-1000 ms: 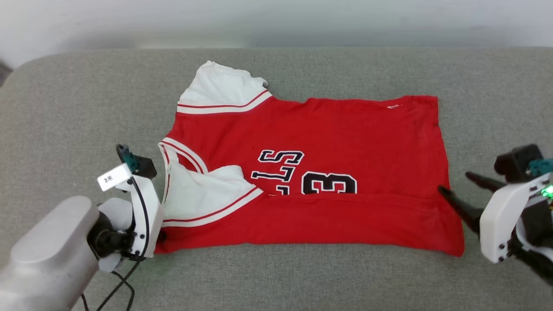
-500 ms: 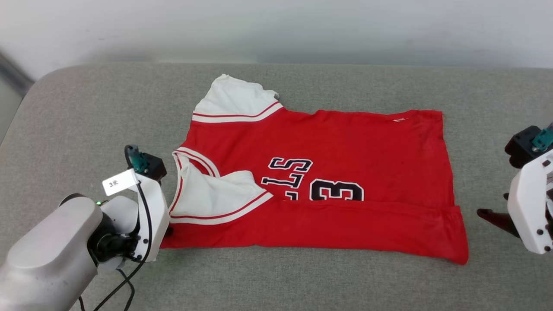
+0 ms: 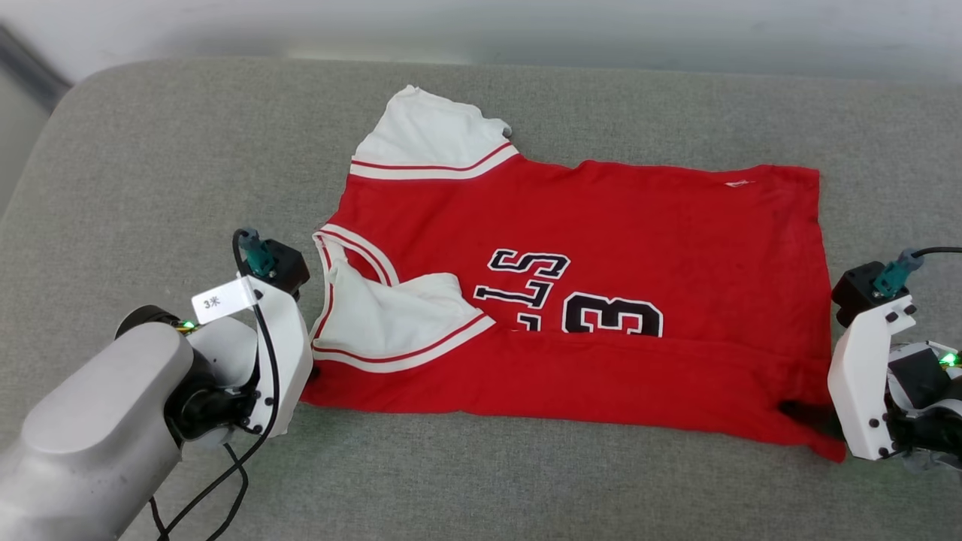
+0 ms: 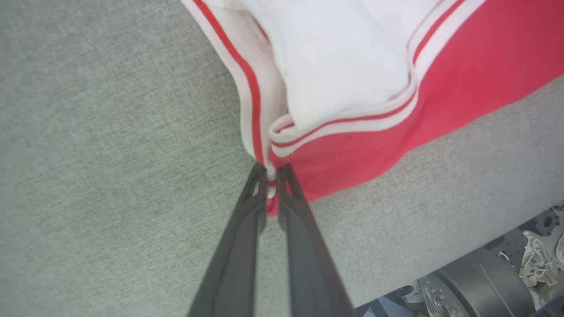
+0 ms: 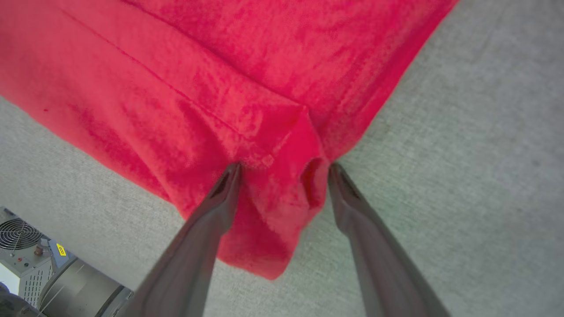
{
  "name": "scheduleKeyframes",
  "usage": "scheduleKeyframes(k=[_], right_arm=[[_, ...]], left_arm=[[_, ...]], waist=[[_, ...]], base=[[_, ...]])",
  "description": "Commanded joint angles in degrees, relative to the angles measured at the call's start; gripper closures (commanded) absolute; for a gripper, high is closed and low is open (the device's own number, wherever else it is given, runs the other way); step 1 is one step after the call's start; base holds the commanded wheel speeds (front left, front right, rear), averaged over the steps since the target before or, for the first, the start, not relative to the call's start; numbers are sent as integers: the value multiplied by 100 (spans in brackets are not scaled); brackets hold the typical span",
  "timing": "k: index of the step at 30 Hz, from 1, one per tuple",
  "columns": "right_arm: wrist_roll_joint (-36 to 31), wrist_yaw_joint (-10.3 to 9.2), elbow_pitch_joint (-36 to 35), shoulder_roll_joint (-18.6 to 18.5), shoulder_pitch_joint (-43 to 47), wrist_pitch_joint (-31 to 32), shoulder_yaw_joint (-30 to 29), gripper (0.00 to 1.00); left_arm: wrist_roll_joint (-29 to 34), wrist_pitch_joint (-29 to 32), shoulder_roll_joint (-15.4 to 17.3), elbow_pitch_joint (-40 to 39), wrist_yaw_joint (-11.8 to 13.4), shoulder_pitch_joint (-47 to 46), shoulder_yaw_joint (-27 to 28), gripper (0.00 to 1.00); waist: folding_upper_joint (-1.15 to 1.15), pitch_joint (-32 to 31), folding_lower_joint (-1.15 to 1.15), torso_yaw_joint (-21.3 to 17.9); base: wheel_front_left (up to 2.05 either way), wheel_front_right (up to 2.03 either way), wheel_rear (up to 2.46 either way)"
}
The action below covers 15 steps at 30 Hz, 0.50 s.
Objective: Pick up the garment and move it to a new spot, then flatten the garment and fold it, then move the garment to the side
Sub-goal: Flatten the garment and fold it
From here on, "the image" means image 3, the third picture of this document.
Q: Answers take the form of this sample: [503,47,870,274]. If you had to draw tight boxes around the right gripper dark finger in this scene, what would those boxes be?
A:
[776,400,844,441]

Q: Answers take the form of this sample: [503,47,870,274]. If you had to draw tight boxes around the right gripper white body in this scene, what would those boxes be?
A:
[827,295,919,461]

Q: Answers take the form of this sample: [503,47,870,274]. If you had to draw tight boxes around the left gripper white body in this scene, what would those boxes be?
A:
[239,275,314,440]

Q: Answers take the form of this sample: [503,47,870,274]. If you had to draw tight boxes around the red and white basketball jersey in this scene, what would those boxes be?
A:
[299,84,848,464]

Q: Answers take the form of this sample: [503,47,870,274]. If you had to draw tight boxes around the white paper label tag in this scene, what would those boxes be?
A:
[191,280,258,325]

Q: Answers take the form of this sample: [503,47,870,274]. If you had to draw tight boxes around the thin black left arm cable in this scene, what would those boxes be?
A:
[149,228,281,541]

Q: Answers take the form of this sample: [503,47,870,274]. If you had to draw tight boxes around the teal cable connector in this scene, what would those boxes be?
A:
[872,248,924,298]
[239,228,277,277]

